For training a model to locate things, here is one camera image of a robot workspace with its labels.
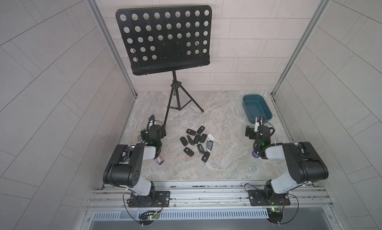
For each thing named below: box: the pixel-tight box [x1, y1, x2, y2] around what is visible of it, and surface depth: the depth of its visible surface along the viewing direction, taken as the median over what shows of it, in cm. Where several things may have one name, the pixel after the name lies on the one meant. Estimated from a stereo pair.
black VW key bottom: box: [200, 151, 211, 163], surface depth 86 cm
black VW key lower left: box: [183, 146, 195, 157], surface depth 88 cm
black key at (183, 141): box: [180, 136, 189, 147], surface depth 92 cm
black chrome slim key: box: [187, 134, 195, 146], surface depth 91 cm
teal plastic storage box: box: [242, 94, 274, 124], surface depth 110 cm
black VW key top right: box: [196, 125, 206, 135], surface depth 98 cm
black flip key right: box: [199, 133, 208, 143], surface depth 93 cm
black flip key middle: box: [193, 133, 201, 144], surface depth 93 cm
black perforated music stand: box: [115, 4, 213, 127], surface depth 63 cm
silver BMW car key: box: [206, 139, 214, 153], surface depth 91 cm
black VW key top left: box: [186, 128, 197, 136], surface depth 96 cm
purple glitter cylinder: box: [155, 155, 165, 166], surface depth 82 cm
